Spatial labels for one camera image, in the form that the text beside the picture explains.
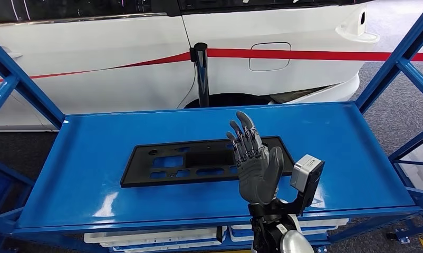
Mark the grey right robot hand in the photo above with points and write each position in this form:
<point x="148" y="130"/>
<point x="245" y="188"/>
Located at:
<point x="257" y="178"/>

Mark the black plastic plate part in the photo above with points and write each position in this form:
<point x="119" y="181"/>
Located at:
<point x="136" y="167"/>

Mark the red barrier belt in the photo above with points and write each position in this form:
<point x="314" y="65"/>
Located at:
<point x="302" y="54"/>

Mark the white car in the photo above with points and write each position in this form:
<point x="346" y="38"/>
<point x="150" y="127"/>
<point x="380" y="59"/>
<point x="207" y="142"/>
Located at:
<point x="92" y="45"/>

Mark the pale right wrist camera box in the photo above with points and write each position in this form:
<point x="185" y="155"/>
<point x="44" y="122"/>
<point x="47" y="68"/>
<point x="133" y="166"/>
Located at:
<point x="302" y="173"/>

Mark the black stanchion post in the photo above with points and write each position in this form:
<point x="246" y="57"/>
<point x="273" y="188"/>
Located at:
<point x="201" y="77"/>

